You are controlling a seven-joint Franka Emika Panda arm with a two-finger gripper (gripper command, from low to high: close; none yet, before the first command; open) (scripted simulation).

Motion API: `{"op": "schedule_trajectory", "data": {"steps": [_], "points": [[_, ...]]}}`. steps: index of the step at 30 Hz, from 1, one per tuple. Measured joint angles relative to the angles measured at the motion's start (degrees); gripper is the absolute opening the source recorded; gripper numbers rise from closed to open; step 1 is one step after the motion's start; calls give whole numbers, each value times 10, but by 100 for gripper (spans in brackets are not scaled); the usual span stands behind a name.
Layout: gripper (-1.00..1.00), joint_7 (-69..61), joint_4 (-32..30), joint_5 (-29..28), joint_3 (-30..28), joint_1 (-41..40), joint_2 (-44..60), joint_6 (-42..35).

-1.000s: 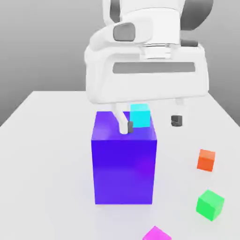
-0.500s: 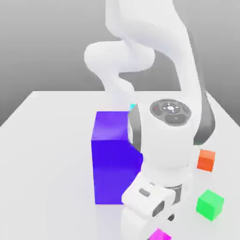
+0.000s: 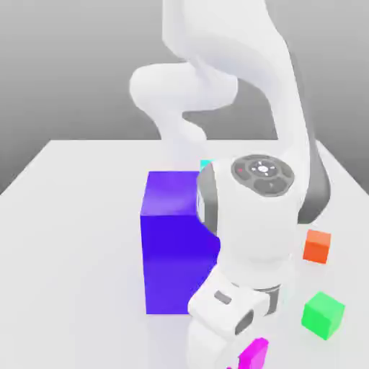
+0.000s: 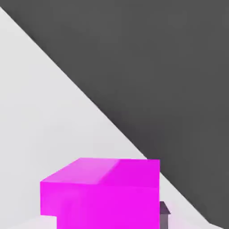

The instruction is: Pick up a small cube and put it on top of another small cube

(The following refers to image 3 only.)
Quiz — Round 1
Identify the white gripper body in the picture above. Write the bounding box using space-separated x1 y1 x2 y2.
184 316 241 369

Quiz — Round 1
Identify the small magenta cube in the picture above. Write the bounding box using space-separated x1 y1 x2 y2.
226 337 270 369

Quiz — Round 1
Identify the small green cube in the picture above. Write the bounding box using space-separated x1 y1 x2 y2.
301 290 346 342

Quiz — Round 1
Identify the small orange cube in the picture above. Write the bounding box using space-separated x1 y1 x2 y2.
302 228 332 265

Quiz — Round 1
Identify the large blue box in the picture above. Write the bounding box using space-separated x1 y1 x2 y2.
139 170 222 316

